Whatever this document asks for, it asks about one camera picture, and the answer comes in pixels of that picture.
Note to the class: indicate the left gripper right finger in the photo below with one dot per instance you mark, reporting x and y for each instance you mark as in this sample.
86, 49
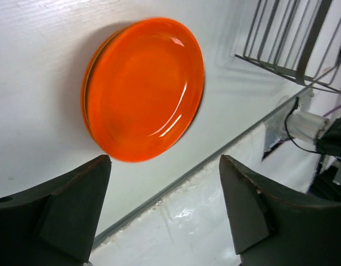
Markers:
272, 224

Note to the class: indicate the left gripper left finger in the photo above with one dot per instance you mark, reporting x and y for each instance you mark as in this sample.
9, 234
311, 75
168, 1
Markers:
55, 222

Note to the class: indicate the orange plate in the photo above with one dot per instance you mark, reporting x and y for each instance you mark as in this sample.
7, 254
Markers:
145, 89
83, 90

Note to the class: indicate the yellow plate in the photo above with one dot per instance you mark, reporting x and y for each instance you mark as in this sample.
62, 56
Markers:
101, 47

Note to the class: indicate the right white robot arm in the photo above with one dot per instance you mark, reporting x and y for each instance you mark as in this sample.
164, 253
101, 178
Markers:
317, 135

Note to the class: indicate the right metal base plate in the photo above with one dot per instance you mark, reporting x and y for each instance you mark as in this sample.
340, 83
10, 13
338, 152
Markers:
275, 134

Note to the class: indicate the wire dish rack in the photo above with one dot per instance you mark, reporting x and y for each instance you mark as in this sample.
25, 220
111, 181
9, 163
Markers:
297, 40

